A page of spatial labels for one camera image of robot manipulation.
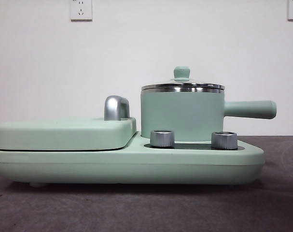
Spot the glass lid with green knob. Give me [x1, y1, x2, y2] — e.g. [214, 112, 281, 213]
[141, 66, 225, 92]

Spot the silver control knob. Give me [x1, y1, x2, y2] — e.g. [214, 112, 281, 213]
[150, 130, 175, 148]
[210, 131, 238, 149]

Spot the mint green breakfast machine base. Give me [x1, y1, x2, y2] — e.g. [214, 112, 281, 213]
[0, 135, 265, 188]

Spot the mint green hinged griddle cover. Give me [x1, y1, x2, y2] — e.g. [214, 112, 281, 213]
[0, 116, 138, 152]

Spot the mint green pot with handle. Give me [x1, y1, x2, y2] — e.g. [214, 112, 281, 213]
[140, 85, 278, 143]

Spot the silver griddle cover handle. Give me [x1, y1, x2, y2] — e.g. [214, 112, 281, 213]
[104, 95, 131, 121]

